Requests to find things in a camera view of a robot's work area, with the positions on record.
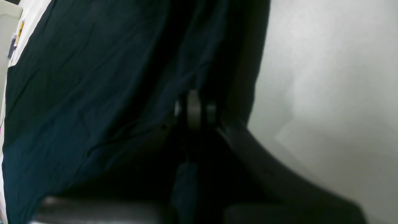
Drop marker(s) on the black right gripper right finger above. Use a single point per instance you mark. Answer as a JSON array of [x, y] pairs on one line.
[[311, 203]]

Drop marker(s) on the black T-shirt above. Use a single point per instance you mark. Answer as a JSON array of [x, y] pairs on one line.
[[97, 76]]

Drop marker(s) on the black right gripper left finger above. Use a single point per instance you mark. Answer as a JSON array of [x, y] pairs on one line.
[[155, 184]]

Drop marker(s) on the grey marker pen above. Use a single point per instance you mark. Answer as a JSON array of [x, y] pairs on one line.
[[12, 46]]

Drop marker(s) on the yellow pencil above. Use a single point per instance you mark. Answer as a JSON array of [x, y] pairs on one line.
[[19, 33]]

